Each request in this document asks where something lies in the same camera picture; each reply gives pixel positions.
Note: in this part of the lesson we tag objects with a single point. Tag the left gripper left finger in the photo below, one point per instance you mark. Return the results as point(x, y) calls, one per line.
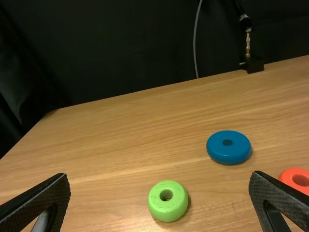
point(55, 193)

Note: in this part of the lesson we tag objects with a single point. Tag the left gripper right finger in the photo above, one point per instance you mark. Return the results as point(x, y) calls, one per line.
point(260, 195)

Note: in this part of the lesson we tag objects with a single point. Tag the black clamp stand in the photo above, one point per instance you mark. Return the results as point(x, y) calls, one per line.
point(254, 66)

